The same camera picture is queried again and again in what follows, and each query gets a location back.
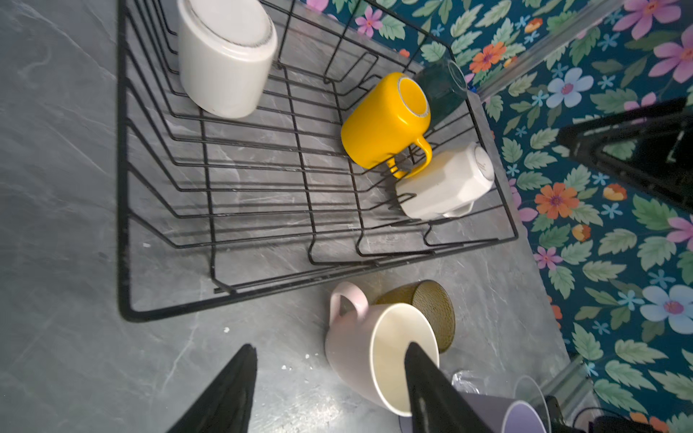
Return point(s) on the lilac plastic cup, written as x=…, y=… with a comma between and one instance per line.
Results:
x=499, y=413

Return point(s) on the olive green glass cup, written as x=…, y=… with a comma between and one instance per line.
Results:
x=435, y=304

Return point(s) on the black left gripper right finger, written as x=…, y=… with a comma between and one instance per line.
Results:
x=435, y=404

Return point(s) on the white mug pink handle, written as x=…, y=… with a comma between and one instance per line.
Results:
x=366, y=346

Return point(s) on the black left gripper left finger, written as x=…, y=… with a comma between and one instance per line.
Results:
x=226, y=404

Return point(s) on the black wire dish rack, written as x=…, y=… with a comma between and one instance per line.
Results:
x=212, y=212

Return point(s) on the aluminium frame post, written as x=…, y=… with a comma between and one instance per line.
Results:
x=587, y=18

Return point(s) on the clear glass cup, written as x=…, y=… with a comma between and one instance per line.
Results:
x=507, y=385

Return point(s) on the cream faceted mug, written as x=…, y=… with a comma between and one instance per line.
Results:
x=449, y=186

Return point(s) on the yellow mug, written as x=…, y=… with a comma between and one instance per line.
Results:
x=393, y=115

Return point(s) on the dark green mug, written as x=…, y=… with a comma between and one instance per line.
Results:
x=445, y=88

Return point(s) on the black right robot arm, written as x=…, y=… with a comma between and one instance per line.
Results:
x=649, y=149

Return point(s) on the white mug red inside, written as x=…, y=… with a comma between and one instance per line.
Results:
x=226, y=49

